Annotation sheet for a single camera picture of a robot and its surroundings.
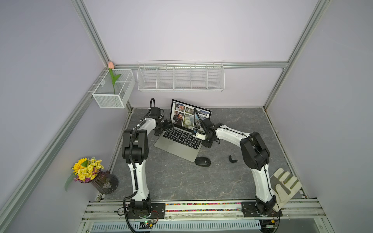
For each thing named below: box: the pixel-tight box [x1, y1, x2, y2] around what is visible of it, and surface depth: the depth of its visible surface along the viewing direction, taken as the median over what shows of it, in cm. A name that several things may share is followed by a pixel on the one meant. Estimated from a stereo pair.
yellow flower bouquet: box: [64, 157, 119, 195], surface depth 67 cm
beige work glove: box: [269, 167, 303, 213], surface depth 82 cm
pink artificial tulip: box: [107, 61, 121, 95], surface depth 92 cm
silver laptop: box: [153, 99, 213, 163], surface depth 103 cm
